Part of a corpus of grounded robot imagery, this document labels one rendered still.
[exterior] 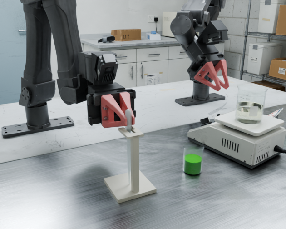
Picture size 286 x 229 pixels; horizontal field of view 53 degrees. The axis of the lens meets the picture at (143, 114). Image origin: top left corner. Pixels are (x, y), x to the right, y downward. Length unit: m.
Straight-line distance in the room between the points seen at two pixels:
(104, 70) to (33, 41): 0.26
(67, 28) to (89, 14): 2.87
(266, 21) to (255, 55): 0.36
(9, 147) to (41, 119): 0.12
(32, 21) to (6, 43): 2.64
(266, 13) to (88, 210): 3.10
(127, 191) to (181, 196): 0.10
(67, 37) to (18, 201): 0.36
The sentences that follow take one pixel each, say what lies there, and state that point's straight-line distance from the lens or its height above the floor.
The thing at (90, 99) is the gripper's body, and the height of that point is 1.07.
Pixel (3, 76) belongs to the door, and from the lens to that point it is 3.46.
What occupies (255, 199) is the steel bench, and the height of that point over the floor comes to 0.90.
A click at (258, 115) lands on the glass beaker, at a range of 0.69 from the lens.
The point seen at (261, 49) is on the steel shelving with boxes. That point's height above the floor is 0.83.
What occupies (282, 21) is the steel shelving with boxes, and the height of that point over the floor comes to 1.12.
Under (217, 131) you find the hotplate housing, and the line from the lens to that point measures 0.71.
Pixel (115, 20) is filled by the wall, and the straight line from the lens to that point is 3.68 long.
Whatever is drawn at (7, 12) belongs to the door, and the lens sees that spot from 3.40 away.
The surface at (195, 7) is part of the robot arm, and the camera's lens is 0.92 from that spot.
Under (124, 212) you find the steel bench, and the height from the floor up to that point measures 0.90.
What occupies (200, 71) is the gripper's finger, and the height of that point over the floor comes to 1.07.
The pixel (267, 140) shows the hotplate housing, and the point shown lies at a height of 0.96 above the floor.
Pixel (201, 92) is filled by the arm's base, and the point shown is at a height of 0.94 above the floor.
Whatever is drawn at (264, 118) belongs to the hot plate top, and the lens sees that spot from 0.75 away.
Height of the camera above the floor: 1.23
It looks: 20 degrees down
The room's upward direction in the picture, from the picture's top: straight up
